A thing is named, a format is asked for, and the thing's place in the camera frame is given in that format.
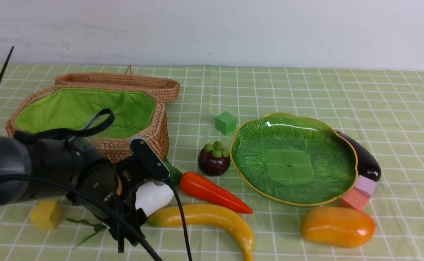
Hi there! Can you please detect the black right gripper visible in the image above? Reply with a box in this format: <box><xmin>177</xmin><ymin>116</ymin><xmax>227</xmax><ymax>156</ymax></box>
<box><xmin>67</xmin><ymin>159</ymin><xmax>151</xmax><ymax>254</ymax></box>

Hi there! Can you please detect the white radish toy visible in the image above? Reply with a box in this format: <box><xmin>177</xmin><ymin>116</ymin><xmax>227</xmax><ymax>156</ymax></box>
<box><xmin>67</xmin><ymin>182</ymin><xmax>174</xmax><ymax>248</ymax></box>

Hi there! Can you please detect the yellow banana toy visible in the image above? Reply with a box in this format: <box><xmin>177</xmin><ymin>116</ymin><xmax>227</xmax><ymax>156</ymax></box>
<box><xmin>147</xmin><ymin>203</ymin><xmax>255</xmax><ymax>261</ymax></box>

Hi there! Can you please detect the orange carrot toy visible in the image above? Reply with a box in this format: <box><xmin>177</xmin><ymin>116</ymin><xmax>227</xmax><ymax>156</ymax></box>
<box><xmin>164</xmin><ymin>160</ymin><xmax>253</xmax><ymax>214</ymax></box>

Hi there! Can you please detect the dark purple mangosteen toy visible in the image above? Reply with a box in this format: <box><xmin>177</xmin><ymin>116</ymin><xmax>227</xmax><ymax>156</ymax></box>
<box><xmin>197</xmin><ymin>141</ymin><xmax>231</xmax><ymax>177</ymax></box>

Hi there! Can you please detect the orange mango toy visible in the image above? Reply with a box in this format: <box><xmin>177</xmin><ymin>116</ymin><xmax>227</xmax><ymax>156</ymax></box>
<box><xmin>300</xmin><ymin>206</ymin><xmax>376</xmax><ymax>248</ymax></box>

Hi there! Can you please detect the dark purple eggplant toy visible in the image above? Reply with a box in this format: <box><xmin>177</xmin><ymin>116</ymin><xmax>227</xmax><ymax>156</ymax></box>
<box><xmin>335</xmin><ymin>129</ymin><xmax>382</xmax><ymax>182</ymax></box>

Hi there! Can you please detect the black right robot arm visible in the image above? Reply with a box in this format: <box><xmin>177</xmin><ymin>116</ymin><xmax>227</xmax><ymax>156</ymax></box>
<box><xmin>0</xmin><ymin>133</ymin><xmax>154</xmax><ymax>256</ymax></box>

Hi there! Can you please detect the yellow hexagonal block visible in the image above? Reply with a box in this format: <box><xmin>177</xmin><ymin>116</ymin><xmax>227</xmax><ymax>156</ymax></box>
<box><xmin>29</xmin><ymin>200</ymin><xmax>62</xmax><ymax>230</ymax></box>

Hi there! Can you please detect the woven wicker basket green lining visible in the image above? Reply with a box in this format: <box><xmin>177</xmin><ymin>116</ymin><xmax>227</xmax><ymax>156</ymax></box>
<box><xmin>5</xmin><ymin>85</ymin><xmax>169</xmax><ymax>162</ymax></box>

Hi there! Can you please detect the green cube block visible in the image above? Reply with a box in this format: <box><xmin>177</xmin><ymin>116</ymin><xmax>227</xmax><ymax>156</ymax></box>
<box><xmin>214</xmin><ymin>111</ymin><xmax>237</xmax><ymax>135</ymax></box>

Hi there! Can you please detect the green checkered tablecloth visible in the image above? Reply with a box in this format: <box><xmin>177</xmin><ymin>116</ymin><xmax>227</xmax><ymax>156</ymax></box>
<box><xmin>0</xmin><ymin>65</ymin><xmax>424</xmax><ymax>261</ymax></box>

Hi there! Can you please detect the green leaf-shaped glass plate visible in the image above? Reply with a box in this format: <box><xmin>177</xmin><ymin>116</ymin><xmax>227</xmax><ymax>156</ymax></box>
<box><xmin>230</xmin><ymin>113</ymin><xmax>359</xmax><ymax>207</ymax></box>

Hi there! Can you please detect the salmon pink cube block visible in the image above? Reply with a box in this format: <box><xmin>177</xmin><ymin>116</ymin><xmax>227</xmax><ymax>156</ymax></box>
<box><xmin>338</xmin><ymin>188</ymin><xmax>370</xmax><ymax>211</ymax></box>

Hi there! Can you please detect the light purple cube block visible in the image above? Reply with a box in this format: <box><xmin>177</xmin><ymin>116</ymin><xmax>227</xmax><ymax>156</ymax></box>
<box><xmin>354</xmin><ymin>175</ymin><xmax>376</xmax><ymax>199</ymax></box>

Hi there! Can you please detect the black camera cable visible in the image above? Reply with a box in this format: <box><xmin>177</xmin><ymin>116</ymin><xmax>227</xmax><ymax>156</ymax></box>
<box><xmin>0</xmin><ymin>46</ymin><xmax>193</xmax><ymax>261</ymax></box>

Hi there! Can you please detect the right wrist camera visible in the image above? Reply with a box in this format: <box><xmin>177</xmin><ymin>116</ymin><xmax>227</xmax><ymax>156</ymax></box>
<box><xmin>130</xmin><ymin>136</ymin><xmax>170</xmax><ymax>186</ymax></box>

